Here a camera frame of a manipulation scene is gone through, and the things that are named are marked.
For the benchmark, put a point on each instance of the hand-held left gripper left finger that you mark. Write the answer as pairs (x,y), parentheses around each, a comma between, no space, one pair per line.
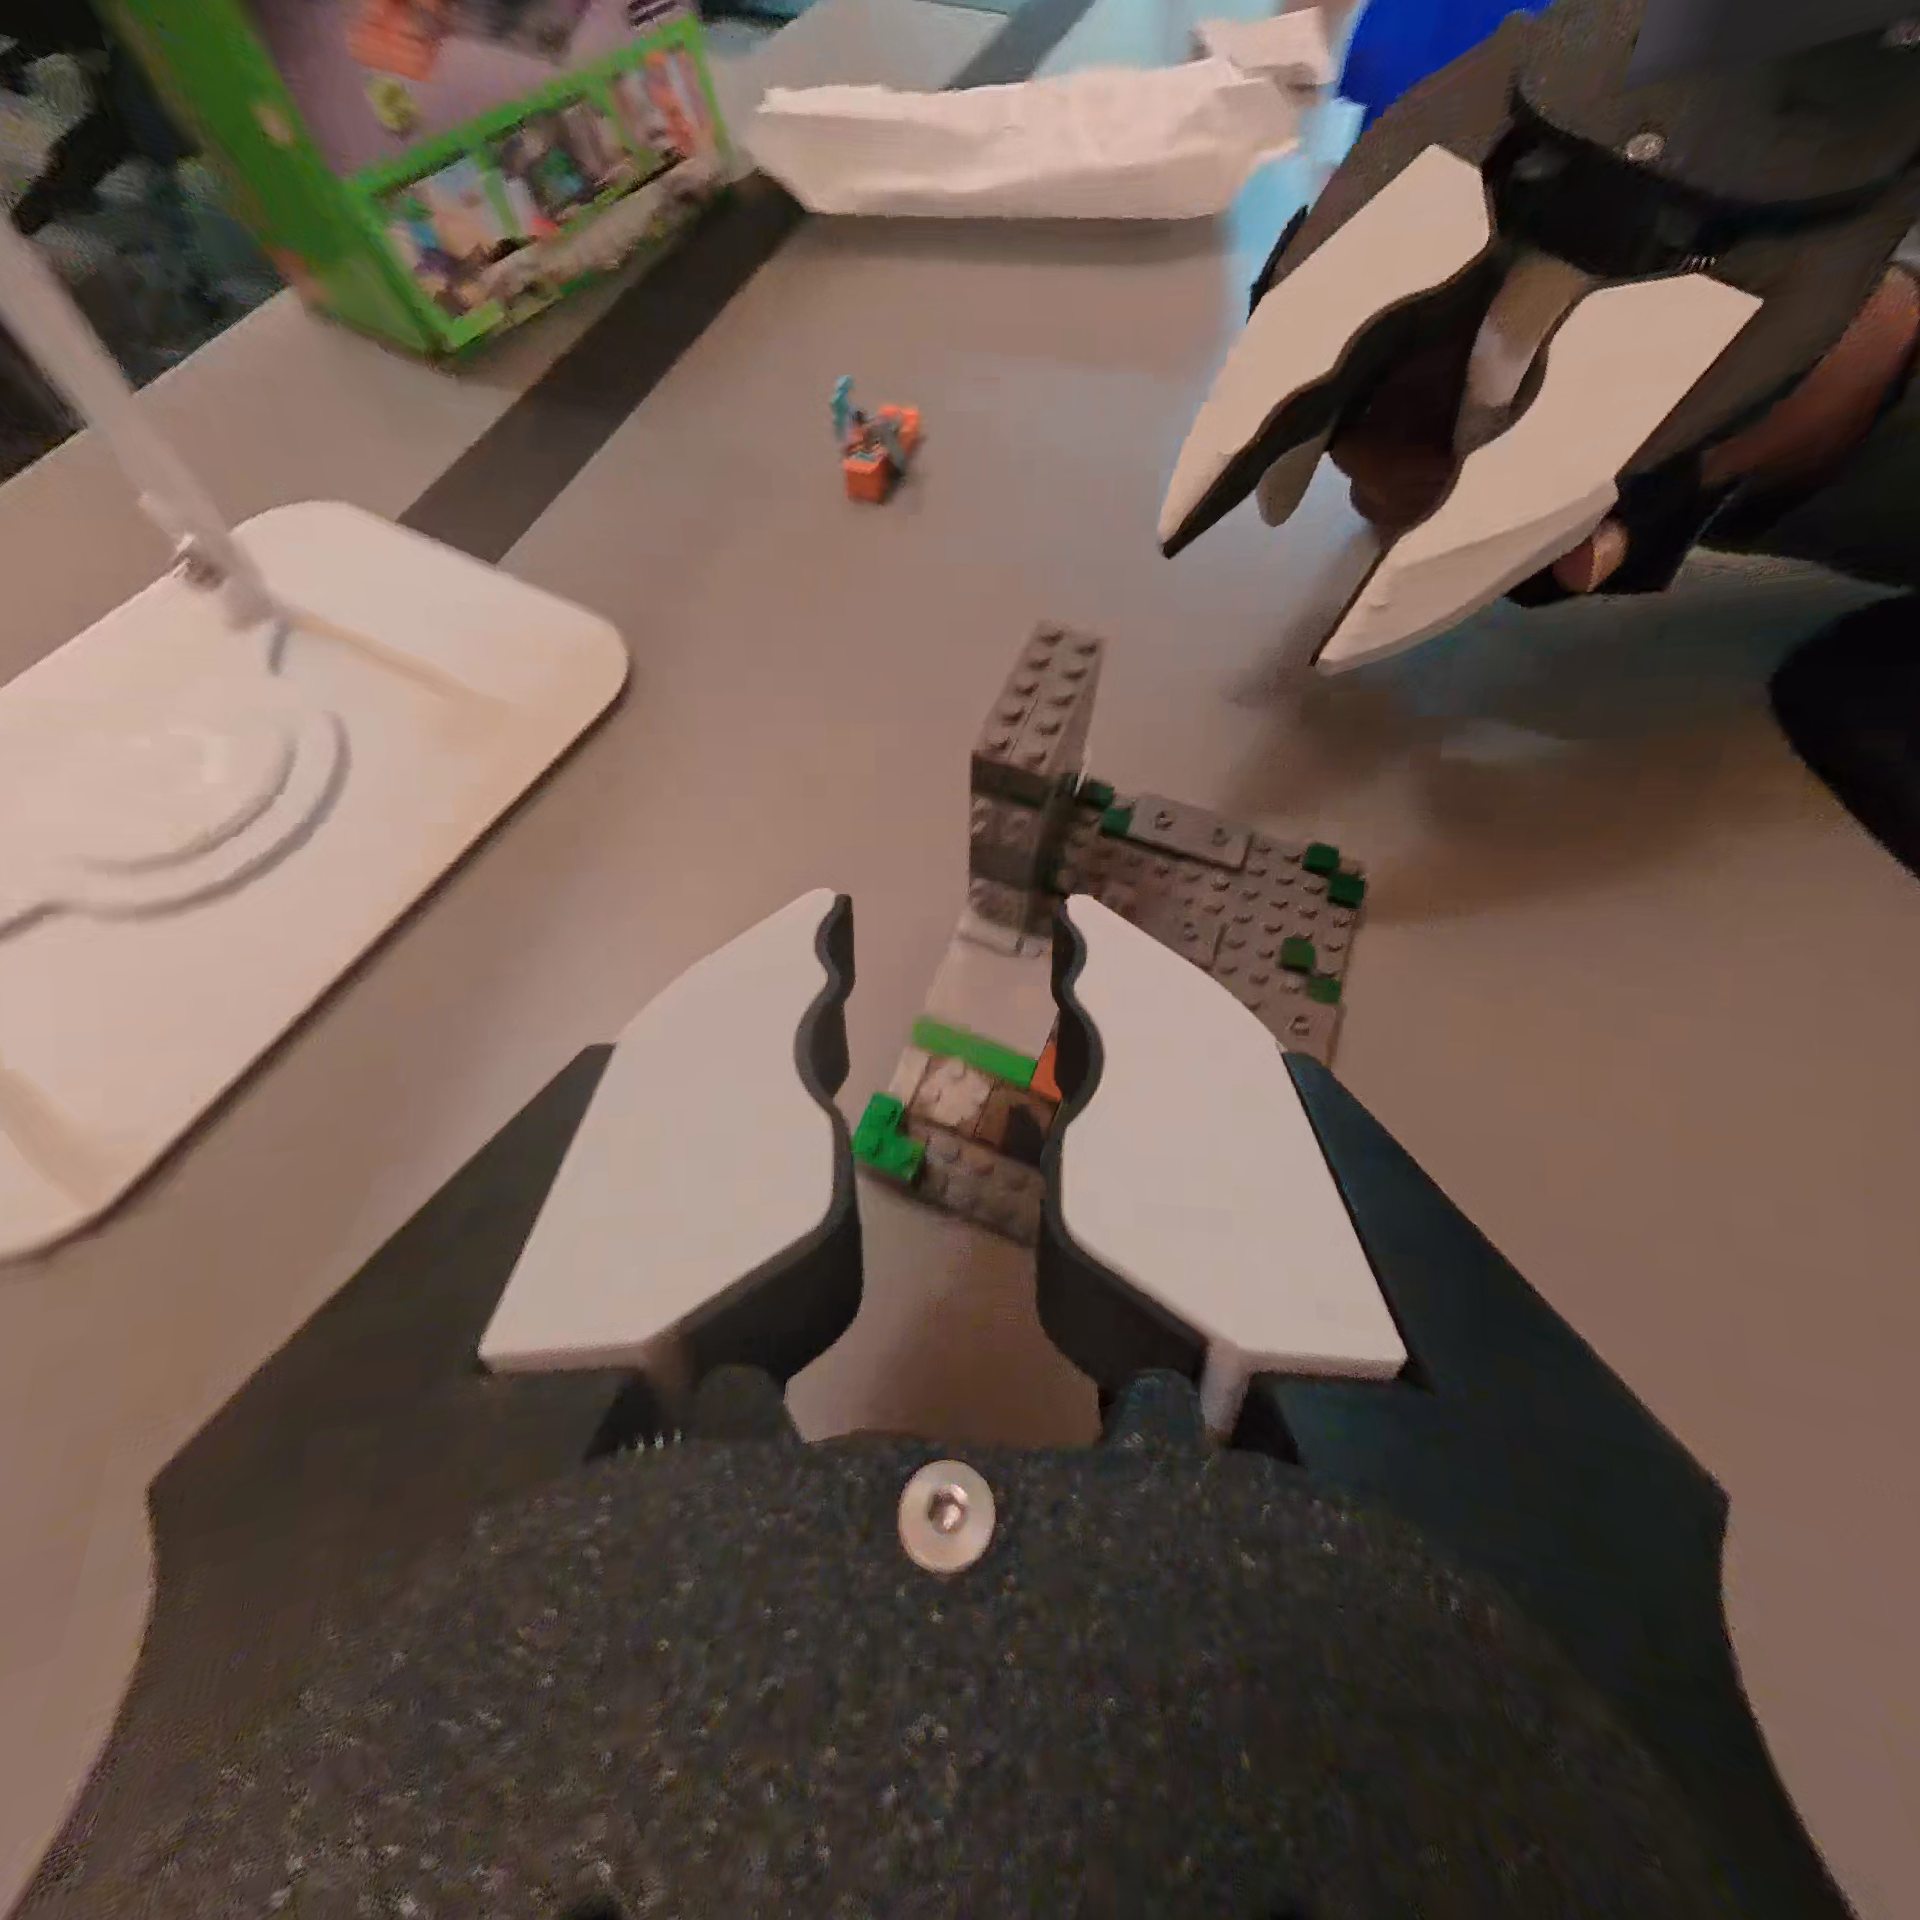
(674,1185)

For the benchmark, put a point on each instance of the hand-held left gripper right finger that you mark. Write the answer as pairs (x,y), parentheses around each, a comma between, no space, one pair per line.
(1231,1200)

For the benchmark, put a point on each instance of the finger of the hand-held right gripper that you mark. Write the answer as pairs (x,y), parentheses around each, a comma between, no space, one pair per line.
(1560,451)
(1335,284)

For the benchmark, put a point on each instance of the grey studded brick baseplate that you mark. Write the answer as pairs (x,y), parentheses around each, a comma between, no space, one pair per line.
(1231,914)

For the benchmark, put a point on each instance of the person's right hand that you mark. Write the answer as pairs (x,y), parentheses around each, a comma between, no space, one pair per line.
(1844,404)

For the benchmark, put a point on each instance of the blue object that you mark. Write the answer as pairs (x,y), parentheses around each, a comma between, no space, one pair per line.
(1410,53)

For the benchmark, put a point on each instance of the white paper bag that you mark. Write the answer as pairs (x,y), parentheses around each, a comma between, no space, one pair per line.
(1021,143)

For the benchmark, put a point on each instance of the small orange brick figure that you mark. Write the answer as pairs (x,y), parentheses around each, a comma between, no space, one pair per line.
(873,451)

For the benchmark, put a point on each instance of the white book stand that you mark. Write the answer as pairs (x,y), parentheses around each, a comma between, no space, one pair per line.
(301,781)

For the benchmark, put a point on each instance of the green toy box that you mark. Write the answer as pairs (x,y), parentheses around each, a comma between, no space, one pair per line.
(450,151)

